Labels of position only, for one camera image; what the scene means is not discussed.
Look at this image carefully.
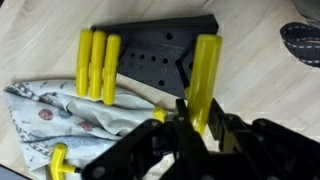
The gray fabric storage bag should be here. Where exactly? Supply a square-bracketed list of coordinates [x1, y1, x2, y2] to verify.
[279, 0, 320, 69]

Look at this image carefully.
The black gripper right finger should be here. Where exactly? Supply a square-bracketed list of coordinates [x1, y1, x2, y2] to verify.
[208, 98, 320, 180]

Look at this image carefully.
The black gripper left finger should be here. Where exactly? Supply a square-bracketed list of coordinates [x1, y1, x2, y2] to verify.
[81, 98, 214, 180]

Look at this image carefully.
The large yellow T-handle hex key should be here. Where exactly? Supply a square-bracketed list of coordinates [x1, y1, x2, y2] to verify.
[185, 33, 223, 136]

